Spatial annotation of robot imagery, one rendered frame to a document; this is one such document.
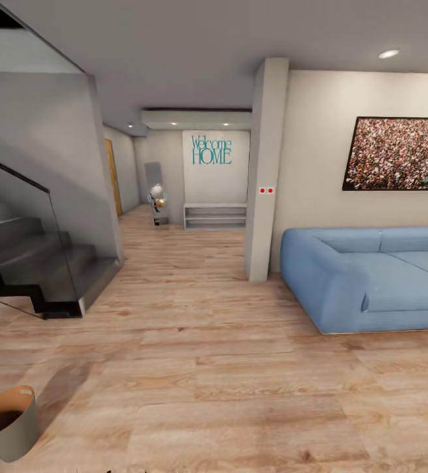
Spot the trash can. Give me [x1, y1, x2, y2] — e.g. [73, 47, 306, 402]
[0, 385, 39, 462]

